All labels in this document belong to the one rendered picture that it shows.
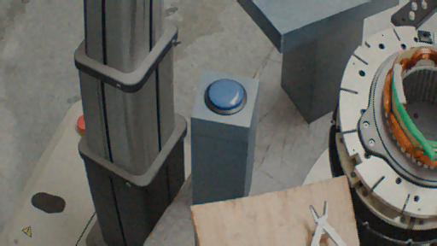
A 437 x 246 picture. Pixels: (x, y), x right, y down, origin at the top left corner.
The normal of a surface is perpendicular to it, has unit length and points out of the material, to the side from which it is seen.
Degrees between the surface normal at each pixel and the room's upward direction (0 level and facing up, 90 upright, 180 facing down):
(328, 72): 90
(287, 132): 0
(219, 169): 90
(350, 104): 0
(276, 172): 0
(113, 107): 90
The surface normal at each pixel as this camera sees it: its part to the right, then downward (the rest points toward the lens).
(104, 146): -0.48, 0.73
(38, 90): 0.01, -0.54
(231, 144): -0.20, 0.82
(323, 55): 0.51, 0.73
